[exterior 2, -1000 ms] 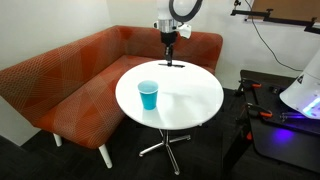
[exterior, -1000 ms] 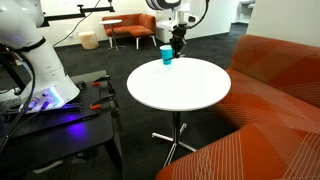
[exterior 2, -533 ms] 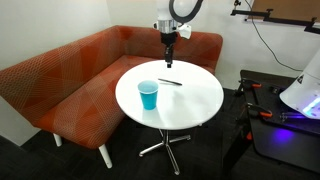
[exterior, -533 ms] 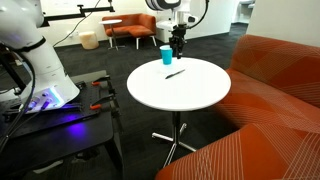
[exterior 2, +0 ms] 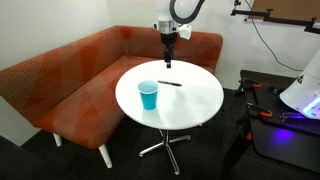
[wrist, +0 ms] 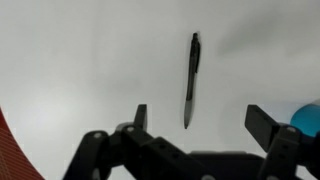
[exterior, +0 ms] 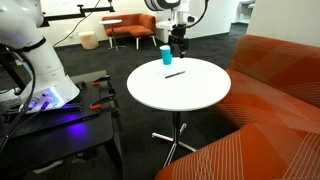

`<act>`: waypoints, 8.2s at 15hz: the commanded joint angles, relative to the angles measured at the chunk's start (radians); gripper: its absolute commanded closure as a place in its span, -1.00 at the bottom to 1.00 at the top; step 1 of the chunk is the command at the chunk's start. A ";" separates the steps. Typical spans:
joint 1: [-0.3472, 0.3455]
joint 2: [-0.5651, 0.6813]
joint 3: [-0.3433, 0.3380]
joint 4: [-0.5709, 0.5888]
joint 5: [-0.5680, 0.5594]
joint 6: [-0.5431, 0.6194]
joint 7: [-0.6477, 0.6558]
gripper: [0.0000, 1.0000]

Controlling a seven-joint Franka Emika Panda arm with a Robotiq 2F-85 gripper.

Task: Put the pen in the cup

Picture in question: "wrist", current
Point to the orange patterned corner sofa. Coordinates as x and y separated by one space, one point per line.
13 156

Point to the blue plastic cup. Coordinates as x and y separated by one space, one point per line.
308 118

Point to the black pen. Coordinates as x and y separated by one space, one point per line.
191 83

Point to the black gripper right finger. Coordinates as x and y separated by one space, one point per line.
286 153

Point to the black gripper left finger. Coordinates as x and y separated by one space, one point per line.
133 153

